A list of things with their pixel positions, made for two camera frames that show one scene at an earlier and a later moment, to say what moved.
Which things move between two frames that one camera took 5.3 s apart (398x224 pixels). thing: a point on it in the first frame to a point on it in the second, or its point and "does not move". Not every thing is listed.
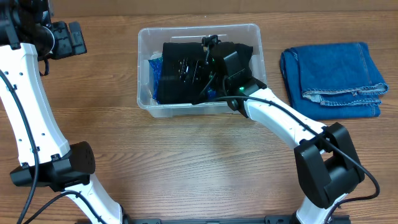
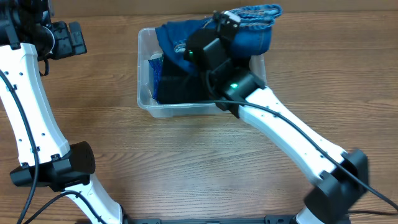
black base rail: [331, 219] does not move
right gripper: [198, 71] to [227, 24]
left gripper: [65, 48] does not move
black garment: [170, 91] does not move
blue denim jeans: [332, 81] to [254, 37]
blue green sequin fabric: [157, 64] does not move
